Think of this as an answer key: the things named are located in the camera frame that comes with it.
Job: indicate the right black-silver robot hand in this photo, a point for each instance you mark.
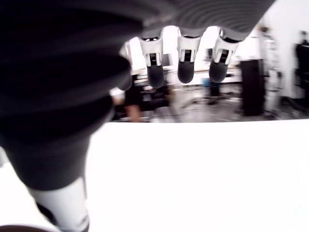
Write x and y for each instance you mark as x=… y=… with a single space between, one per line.
x=60 y=84

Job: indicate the round dark brown tray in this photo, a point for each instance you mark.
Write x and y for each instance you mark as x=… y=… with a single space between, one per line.
x=19 y=229

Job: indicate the black cabinet on casters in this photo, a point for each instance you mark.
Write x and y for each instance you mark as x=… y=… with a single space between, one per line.
x=252 y=89

